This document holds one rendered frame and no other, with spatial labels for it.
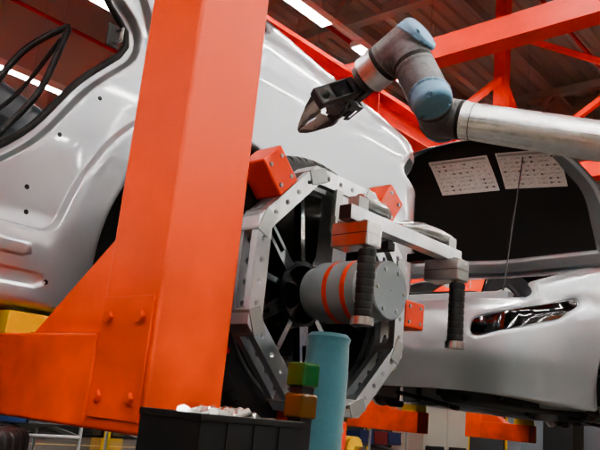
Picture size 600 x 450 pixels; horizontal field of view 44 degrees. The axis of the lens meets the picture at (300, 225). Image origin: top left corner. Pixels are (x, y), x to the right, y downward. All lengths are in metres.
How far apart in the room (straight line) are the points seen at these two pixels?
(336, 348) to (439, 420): 8.67
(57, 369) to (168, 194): 0.39
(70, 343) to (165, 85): 0.49
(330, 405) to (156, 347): 0.42
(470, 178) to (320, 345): 3.83
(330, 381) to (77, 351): 0.48
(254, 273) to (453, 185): 3.91
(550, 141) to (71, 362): 1.05
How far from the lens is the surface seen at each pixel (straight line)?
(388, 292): 1.58
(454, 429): 10.46
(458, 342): 1.66
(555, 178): 5.01
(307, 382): 1.21
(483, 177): 5.17
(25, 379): 1.51
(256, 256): 1.48
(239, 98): 1.38
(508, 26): 5.47
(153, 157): 1.32
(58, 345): 1.43
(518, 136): 1.65
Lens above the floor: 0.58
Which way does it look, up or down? 14 degrees up
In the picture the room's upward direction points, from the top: 6 degrees clockwise
